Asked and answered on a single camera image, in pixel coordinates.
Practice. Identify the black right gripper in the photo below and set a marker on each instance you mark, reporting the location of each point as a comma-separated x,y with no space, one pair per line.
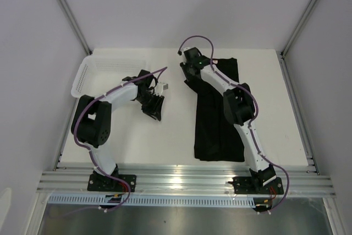
184,65

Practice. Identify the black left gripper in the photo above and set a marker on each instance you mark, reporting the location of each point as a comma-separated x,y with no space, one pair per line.
155,111

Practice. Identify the black t-shirt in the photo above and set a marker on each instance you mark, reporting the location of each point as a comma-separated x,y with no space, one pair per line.
215,138

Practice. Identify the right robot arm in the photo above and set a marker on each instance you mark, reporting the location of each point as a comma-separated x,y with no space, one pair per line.
239,108

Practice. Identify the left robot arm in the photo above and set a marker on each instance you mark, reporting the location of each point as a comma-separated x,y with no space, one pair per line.
91,126

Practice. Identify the white plastic basket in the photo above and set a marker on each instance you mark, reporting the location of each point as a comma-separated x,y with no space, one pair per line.
99,74

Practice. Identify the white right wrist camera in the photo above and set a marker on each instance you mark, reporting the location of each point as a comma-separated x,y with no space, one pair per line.
186,49

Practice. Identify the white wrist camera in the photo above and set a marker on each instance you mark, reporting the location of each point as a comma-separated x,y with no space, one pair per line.
186,49
163,86

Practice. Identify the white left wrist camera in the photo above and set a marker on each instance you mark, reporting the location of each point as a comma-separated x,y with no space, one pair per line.
163,86

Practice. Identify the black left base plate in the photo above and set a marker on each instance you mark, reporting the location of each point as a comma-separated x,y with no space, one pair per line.
100,183

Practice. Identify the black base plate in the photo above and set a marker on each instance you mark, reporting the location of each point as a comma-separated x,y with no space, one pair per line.
244,185
100,183

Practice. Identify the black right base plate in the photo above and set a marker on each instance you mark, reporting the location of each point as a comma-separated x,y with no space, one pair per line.
244,185

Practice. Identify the aluminium mounting rail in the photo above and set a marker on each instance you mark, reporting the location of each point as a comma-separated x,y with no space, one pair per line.
186,180

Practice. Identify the white slotted cable duct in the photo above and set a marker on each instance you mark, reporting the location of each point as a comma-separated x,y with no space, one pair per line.
152,200

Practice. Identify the right aluminium frame post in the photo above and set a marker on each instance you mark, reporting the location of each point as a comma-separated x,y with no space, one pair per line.
299,26

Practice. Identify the aluminium frame post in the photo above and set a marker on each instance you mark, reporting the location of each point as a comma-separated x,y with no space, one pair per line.
299,26
73,23

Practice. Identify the left aluminium frame post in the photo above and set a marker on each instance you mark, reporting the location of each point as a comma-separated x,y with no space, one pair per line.
73,23

